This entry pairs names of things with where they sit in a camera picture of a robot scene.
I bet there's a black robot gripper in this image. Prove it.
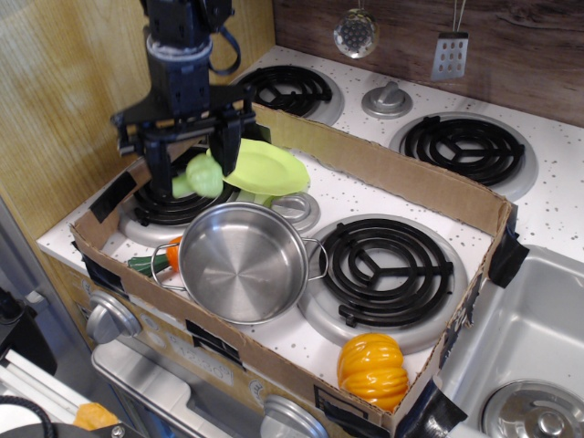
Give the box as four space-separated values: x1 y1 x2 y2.
111 43 255 196

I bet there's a green toy broccoli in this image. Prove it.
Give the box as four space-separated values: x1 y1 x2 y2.
172 153 224 198

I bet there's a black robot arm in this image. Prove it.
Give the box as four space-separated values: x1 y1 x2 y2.
111 1 256 195

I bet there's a front left black burner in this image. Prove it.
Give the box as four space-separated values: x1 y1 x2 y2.
118 144 241 250

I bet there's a light green plastic plate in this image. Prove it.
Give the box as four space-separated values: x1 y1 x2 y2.
223 139 310 196

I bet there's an orange toy carrot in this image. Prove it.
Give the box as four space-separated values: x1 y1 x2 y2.
127 236 182 276

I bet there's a silver centre stove knob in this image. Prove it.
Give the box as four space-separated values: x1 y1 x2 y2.
270 193 320 233

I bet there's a silver stove knob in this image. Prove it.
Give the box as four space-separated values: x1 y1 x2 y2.
361 81 413 120
270 193 320 233

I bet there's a small steel pot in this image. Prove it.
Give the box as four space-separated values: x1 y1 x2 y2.
177 202 321 325

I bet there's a silver left oven knob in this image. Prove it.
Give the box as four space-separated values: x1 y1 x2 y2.
86 291 141 345

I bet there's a silver oven knob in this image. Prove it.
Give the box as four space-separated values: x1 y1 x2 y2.
260 394 329 438
86 291 141 345

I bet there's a hanging silver strainer ladle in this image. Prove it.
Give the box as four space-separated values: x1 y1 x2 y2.
333 1 380 59

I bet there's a silver stove top knob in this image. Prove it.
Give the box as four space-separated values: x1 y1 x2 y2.
361 81 413 120

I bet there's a front right black burner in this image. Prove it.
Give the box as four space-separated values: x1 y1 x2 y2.
298 214 468 355

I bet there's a brown cardboard fence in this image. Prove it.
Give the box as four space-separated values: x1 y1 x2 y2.
71 106 519 437

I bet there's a black device at left edge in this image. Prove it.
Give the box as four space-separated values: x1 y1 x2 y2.
1 288 57 376

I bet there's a hanging silver slotted spatula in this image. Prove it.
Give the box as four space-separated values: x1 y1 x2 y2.
431 1 469 81

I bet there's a silver right oven knob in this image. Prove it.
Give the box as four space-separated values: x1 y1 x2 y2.
260 394 329 438

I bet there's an orange toy pumpkin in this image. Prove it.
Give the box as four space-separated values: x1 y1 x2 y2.
337 333 410 412

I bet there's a back right black burner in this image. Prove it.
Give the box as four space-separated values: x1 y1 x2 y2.
389 111 538 201

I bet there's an orange object bottom left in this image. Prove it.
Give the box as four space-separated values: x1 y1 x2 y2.
73 402 120 431

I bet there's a grey toy sink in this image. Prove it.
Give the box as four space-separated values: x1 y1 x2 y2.
439 246 583 437

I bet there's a silver sink drain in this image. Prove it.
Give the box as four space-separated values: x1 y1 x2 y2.
480 380 583 437

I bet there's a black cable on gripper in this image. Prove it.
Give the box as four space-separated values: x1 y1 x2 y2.
207 25 242 78

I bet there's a silver oven door handle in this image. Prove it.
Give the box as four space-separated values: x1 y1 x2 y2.
91 340 229 437

